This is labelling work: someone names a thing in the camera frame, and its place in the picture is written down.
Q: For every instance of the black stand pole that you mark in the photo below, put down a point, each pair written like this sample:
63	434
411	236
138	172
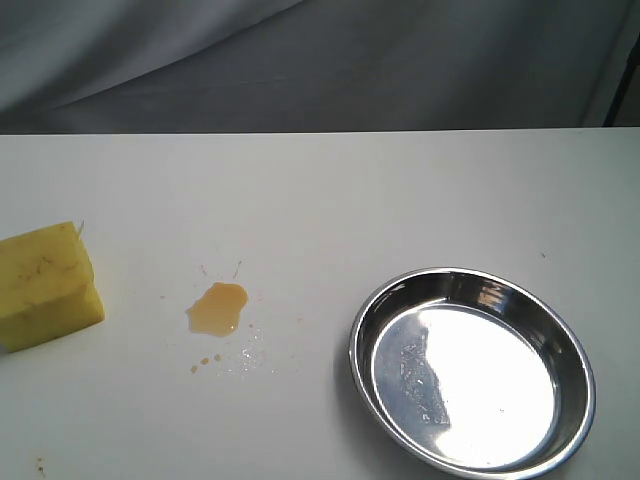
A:
623	109

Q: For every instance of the grey backdrop cloth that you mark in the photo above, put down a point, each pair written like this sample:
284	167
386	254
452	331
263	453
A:
309	66

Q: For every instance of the orange liquid spill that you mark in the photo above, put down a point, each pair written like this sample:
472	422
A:
217	312

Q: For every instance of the yellow sponge block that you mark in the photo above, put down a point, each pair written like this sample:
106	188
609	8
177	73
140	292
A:
47	287

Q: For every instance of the round stainless steel dish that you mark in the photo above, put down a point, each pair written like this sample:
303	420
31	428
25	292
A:
472	374

